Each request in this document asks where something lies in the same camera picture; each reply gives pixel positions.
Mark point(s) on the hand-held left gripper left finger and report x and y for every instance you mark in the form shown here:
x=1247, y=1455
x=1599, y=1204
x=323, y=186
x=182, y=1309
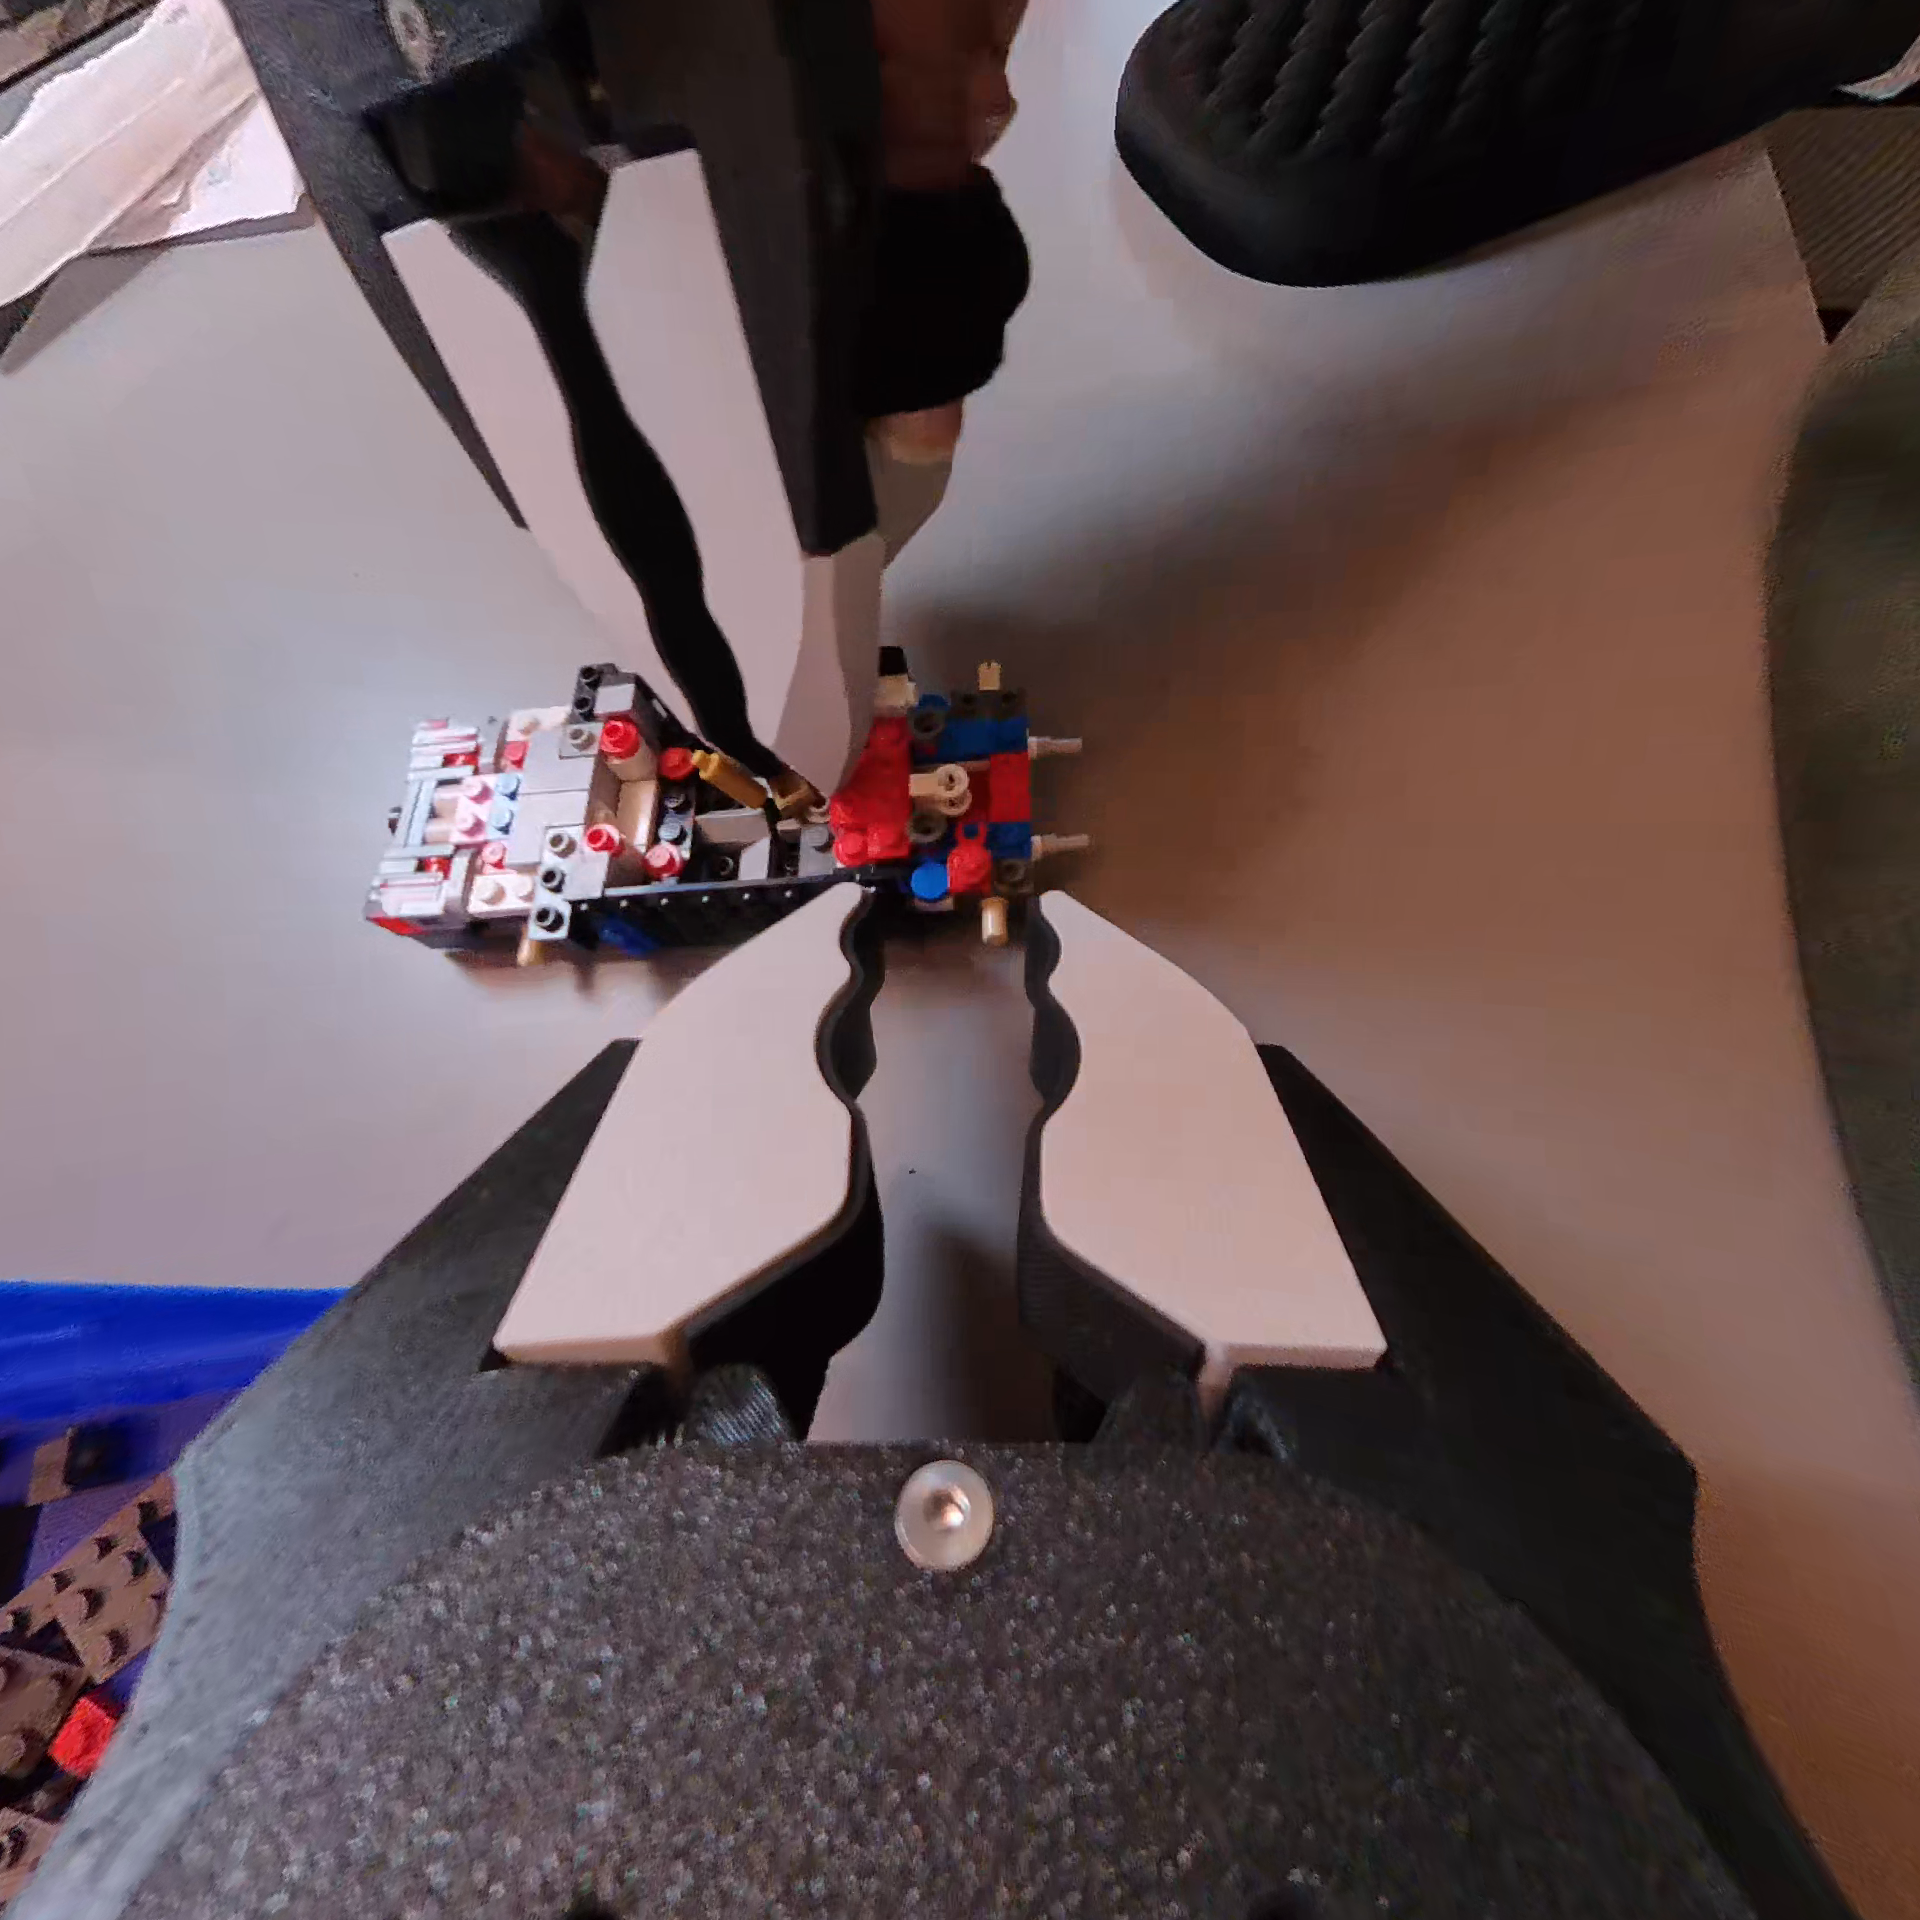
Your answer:
x=683, y=1188

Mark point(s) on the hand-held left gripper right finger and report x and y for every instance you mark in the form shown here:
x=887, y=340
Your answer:
x=1200, y=1188

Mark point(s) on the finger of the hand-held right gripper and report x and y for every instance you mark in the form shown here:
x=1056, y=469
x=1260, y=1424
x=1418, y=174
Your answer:
x=526, y=391
x=721, y=391

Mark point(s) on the partly built lego car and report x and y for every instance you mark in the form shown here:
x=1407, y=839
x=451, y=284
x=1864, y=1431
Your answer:
x=540, y=797

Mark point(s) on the blue plastic bin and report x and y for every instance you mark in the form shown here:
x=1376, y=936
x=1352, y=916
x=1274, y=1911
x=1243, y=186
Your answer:
x=122, y=1336

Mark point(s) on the small lego bricks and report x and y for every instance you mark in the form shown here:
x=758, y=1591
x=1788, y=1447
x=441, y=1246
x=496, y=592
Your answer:
x=91, y=1622

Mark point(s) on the person's right hand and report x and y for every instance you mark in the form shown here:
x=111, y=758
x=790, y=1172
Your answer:
x=947, y=93

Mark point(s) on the white paper bags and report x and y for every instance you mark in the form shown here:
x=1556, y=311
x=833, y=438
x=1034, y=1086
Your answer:
x=122, y=151

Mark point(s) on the person's green sweatshirt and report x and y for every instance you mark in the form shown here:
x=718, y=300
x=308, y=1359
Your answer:
x=1862, y=751

